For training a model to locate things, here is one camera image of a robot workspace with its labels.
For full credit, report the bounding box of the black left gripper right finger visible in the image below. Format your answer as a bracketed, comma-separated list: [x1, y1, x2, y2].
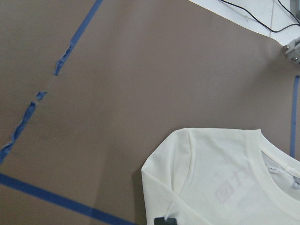
[166, 217, 177, 225]

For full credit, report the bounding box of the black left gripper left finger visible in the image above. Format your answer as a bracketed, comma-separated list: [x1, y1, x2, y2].
[154, 217, 165, 225]

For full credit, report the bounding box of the cream long sleeve shirt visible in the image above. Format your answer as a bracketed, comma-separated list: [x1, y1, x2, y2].
[141, 128, 300, 225]

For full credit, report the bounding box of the long blue tape strip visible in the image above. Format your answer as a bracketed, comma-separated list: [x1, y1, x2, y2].
[0, 173, 133, 225]

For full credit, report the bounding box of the aluminium frame post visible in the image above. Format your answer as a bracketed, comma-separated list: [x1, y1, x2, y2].
[284, 38, 300, 64]

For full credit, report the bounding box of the black cable on white table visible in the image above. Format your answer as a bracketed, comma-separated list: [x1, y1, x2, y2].
[217, 0, 300, 33]

